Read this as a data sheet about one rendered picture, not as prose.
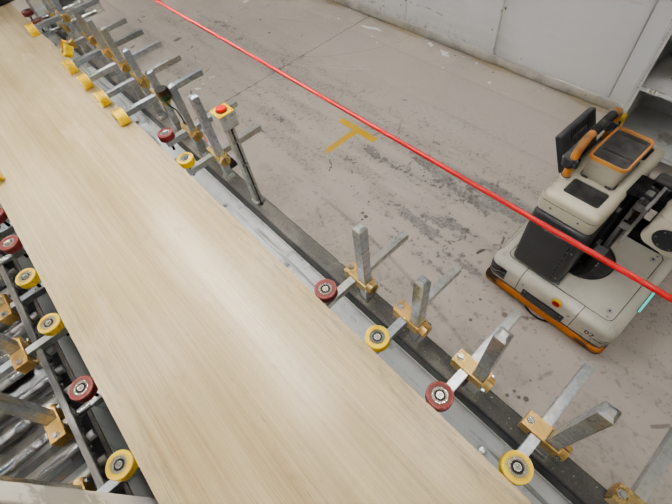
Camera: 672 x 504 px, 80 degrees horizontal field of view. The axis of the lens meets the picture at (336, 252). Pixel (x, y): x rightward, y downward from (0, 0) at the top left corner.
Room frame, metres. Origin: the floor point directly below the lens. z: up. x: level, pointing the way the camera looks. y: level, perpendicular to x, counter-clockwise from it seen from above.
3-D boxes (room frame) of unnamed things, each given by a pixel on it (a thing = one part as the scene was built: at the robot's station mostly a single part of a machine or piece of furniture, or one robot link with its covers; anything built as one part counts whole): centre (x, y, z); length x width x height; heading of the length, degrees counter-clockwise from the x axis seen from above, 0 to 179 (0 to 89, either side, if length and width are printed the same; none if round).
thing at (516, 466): (0.07, -0.35, 0.85); 0.08 x 0.08 x 0.11
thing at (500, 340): (0.32, -0.36, 0.92); 0.04 x 0.04 x 0.48; 33
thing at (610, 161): (1.04, -1.18, 0.87); 0.23 x 0.15 x 0.11; 122
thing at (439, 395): (0.28, -0.21, 0.85); 0.08 x 0.08 x 0.11
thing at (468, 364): (0.34, -0.35, 0.83); 0.14 x 0.06 x 0.05; 33
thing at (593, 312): (0.95, -1.24, 0.16); 0.67 x 0.64 x 0.25; 32
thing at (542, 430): (0.13, -0.48, 0.81); 0.14 x 0.06 x 0.05; 33
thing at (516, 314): (0.38, -0.38, 0.83); 0.43 x 0.03 x 0.04; 123
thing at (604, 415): (0.11, -0.49, 0.94); 0.04 x 0.04 x 0.48; 33
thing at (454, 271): (0.59, -0.24, 0.83); 0.43 x 0.03 x 0.04; 123
